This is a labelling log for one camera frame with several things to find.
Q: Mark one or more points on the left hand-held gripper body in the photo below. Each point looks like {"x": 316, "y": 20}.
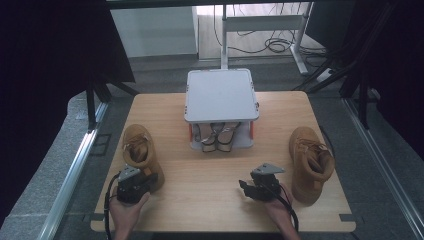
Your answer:
{"x": 131, "y": 190}

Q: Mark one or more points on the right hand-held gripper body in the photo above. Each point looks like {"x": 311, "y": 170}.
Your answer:
{"x": 266, "y": 186}

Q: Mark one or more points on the tan suede boot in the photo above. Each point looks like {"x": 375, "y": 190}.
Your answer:
{"x": 143, "y": 156}
{"x": 308, "y": 150}

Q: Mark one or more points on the black heeled sandal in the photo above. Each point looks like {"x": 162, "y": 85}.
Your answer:
{"x": 226, "y": 143}
{"x": 208, "y": 143}

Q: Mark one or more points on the white two-tier shoe rack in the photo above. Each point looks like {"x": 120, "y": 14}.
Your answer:
{"x": 220, "y": 96}

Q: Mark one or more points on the person's left hand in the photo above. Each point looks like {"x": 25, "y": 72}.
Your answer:
{"x": 126, "y": 216}

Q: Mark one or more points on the person's right hand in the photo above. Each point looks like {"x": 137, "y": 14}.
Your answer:
{"x": 280, "y": 211}

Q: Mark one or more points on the dark square floor hatch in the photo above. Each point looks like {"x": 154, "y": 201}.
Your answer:
{"x": 100, "y": 135}

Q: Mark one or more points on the black tripod stand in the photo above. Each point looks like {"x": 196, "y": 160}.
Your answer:
{"x": 91, "y": 106}

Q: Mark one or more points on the white power strip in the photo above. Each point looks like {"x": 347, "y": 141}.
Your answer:
{"x": 324, "y": 75}

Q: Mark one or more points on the black metal stand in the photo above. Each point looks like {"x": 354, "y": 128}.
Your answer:
{"x": 361, "y": 96}

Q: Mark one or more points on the black curtain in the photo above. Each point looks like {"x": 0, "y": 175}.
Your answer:
{"x": 400, "y": 66}
{"x": 50, "y": 66}

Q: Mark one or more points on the aluminium floor rail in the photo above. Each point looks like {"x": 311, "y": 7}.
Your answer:
{"x": 383, "y": 166}
{"x": 73, "y": 176}

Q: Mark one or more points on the white metal desk frame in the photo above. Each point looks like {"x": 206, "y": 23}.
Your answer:
{"x": 263, "y": 23}

